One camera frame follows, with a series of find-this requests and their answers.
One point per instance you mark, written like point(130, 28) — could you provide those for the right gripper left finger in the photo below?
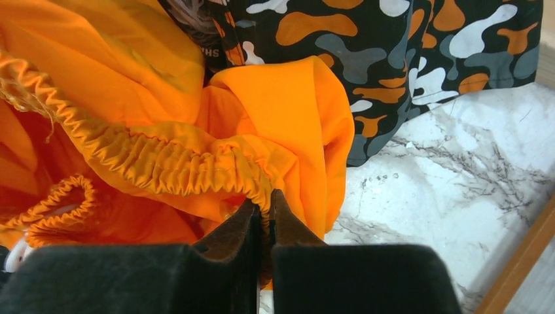
point(217, 274)

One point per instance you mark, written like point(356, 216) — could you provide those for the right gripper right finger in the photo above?
point(310, 276)

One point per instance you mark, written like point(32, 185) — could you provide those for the orange camouflage hanging shorts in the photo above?
point(394, 58)

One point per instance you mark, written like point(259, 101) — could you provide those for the dark patterned hanging shorts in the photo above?
point(194, 18)

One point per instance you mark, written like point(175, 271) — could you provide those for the wooden tiered rack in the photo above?
point(520, 264)

